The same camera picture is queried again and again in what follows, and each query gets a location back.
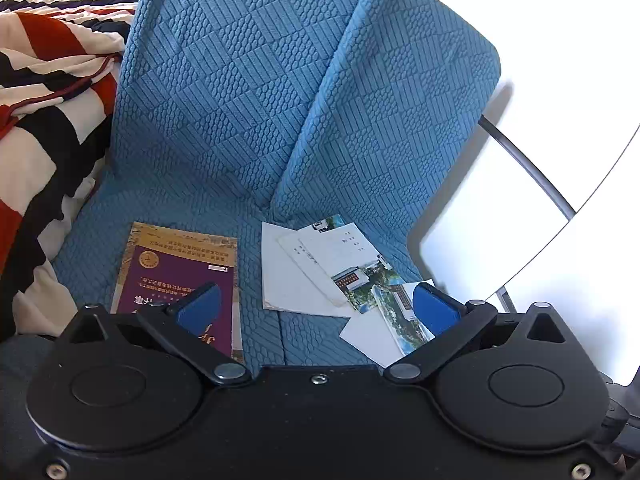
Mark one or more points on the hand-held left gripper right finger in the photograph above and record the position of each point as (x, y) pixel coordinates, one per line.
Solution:
(435, 310)

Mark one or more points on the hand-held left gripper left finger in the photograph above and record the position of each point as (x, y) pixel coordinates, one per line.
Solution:
(200, 307)

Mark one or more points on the building photo card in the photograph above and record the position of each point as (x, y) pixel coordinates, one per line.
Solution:
(400, 320)

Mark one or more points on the purple book with gold band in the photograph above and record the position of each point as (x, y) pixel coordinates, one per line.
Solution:
(165, 280)

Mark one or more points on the white paper sheet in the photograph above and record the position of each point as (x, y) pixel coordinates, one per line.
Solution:
(365, 337)

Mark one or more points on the white booklet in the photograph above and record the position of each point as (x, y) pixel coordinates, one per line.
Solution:
(280, 280)

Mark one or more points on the gold patterned book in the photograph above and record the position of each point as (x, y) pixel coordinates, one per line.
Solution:
(165, 230)

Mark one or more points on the white leaflet with building photo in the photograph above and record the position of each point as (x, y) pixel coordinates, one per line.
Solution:
(340, 255)

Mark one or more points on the white leaflet with text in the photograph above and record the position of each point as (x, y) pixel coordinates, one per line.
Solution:
(302, 255)

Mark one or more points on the photo brochure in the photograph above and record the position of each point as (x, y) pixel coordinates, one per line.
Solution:
(327, 223)

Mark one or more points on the grey metal leg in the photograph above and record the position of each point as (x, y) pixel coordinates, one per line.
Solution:
(507, 297)

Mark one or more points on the white side panel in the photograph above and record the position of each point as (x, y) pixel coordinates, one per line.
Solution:
(490, 210)

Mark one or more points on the grey curved metal tube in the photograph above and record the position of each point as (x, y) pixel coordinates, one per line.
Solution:
(525, 165)

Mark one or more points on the dark grey cloth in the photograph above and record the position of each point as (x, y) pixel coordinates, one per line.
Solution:
(20, 370)

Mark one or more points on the blue quilted sofa cushion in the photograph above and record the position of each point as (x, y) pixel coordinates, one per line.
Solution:
(200, 85)
(390, 110)

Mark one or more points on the red black white striped blanket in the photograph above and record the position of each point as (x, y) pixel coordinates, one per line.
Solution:
(45, 110)

